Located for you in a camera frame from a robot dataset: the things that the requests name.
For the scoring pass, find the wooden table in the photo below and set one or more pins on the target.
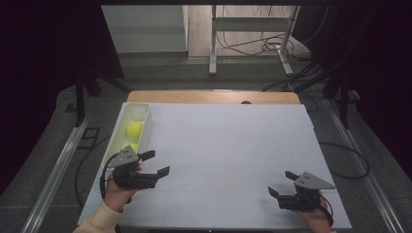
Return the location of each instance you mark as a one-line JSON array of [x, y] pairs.
[[210, 97]]

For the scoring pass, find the white metal desk frame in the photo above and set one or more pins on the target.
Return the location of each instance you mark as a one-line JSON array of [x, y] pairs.
[[249, 24]]

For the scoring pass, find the person's left hand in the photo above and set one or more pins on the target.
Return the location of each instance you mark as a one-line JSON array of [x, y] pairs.
[[115, 197]]

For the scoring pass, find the person's right hand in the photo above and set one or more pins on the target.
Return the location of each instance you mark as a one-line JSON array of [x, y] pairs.
[[314, 219]]

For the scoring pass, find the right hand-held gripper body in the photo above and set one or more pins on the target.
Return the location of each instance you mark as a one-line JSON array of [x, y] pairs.
[[301, 200]]

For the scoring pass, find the white cabinet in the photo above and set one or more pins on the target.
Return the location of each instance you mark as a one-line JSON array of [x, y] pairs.
[[145, 29]]

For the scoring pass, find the white board sheet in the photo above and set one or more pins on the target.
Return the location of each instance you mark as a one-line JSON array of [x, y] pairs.
[[226, 181]]

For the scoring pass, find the white plastic bin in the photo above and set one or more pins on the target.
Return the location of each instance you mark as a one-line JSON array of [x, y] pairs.
[[147, 129]]

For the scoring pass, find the dark curtain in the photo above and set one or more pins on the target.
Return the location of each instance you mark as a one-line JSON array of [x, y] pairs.
[[32, 64], [388, 81]]

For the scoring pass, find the metal floor rail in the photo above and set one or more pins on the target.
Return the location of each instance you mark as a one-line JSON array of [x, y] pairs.
[[372, 184], [51, 184]]

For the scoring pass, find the black stand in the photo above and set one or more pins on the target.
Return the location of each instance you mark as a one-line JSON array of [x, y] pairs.
[[79, 103], [344, 106]]

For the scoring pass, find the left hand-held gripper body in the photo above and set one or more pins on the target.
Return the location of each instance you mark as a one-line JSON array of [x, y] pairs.
[[129, 179]]

